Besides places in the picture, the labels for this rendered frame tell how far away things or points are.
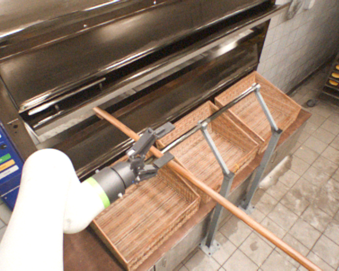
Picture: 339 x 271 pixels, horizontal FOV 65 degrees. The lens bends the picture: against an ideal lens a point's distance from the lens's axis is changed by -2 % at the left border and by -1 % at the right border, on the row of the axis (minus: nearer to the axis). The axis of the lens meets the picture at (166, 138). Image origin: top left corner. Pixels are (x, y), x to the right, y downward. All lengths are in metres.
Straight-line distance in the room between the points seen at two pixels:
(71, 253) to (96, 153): 0.58
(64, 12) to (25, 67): 0.25
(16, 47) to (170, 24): 0.74
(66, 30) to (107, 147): 0.68
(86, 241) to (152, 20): 1.25
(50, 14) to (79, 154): 0.72
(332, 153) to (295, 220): 0.97
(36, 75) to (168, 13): 0.70
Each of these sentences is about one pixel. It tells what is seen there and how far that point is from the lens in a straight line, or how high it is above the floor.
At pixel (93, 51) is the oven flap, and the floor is 1.54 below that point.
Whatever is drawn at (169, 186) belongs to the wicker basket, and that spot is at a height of 0.59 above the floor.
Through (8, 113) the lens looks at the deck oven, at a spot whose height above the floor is 1.44.
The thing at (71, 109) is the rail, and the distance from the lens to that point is 1.09.
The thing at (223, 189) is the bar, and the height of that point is 0.83.
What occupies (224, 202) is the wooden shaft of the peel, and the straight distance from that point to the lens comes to 1.06.
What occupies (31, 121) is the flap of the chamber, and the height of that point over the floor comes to 1.40.
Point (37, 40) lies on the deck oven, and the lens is 1.10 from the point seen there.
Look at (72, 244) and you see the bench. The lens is 1.72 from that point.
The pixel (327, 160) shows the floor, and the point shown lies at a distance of 3.15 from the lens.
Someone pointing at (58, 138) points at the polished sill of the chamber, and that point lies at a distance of 1.37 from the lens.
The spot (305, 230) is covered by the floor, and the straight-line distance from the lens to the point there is 2.58.
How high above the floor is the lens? 2.10
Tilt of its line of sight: 47 degrees down
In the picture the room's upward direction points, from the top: straight up
